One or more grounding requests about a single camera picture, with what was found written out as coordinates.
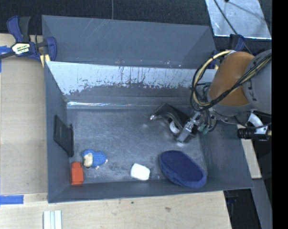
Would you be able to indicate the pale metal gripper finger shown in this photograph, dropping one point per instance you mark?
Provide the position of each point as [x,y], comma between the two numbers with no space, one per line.
[184,131]
[188,133]

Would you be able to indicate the white rounded block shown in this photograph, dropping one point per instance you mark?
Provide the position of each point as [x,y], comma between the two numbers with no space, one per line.
[140,172]

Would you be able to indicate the grey metal bin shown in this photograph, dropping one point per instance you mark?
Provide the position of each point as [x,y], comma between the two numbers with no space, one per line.
[124,137]

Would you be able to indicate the black cylinder on white bracket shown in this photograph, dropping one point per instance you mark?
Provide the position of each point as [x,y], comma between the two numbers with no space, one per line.
[246,133]

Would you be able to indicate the black flat rectangular case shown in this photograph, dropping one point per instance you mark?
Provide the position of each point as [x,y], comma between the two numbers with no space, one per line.
[63,135]

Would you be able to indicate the black tape dispenser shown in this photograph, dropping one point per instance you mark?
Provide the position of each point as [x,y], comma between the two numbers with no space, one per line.
[168,112]

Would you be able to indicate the orange-red toy block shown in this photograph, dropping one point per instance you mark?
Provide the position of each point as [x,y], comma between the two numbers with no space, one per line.
[77,174]

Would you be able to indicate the dark blue fabric bowl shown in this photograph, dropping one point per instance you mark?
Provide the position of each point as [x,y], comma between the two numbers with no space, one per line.
[182,168]

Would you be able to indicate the blue toy animal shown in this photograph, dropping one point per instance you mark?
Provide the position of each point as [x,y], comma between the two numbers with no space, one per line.
[97,157]

